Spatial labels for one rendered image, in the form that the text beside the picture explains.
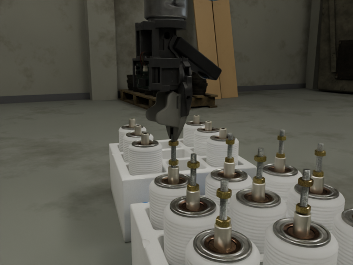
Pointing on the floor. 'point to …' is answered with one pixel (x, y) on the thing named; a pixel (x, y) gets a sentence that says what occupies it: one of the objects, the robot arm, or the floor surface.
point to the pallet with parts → (197, 82)
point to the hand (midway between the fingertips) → (176, 132)
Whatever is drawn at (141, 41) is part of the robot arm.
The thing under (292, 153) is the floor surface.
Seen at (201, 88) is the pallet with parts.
